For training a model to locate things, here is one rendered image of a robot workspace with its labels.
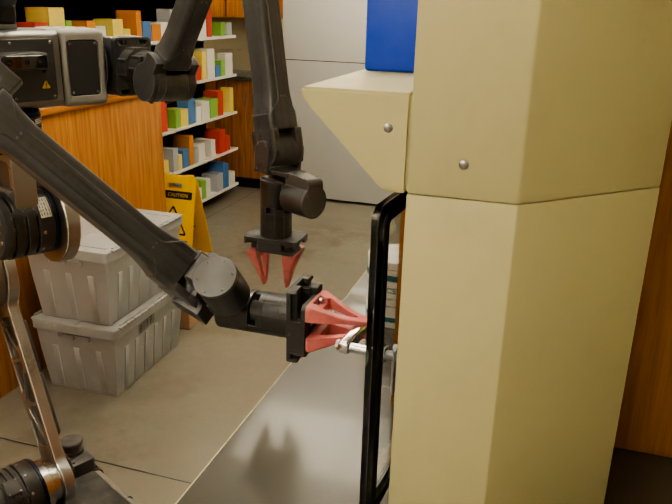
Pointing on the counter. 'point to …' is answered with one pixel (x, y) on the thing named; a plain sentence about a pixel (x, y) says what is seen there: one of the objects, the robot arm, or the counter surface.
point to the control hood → (369, 120)
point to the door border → (377, 348)
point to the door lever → (353, 341)
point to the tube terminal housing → (525, 243)
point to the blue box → (391, 35)
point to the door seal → (382, 350)
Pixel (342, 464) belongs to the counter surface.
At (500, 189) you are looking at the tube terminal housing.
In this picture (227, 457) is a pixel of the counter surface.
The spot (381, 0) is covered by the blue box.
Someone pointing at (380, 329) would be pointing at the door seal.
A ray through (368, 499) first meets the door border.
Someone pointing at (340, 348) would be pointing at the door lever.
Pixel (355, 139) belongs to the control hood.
